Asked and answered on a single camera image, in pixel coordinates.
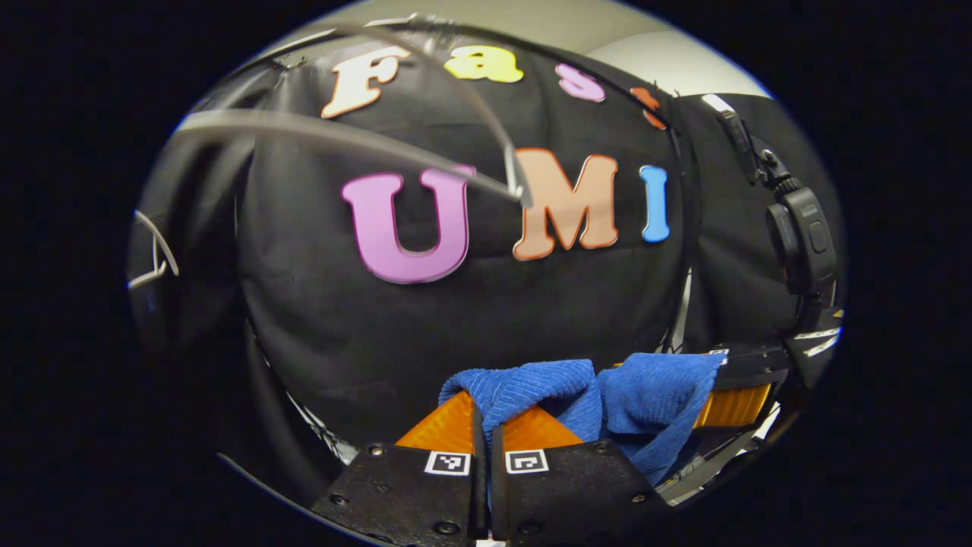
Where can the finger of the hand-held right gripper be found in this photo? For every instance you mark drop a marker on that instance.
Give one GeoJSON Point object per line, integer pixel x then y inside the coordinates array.
{"type": "Point", "coordinates": [752, 368]}

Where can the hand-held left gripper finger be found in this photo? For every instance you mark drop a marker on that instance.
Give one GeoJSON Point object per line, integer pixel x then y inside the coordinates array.
{"type": "Point", "coordinates": [497, 444]}
{"type": "Point", "coordinates": [478, 441]}

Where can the blue shirt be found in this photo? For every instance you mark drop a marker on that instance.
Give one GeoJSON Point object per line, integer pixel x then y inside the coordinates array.
{"type": "Point", "coordinates": [653, 395]}

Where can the white clothes hanger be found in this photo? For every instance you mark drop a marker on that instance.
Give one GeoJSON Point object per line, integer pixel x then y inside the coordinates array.
{"type": "Point", "coordinates": [157, 254]}

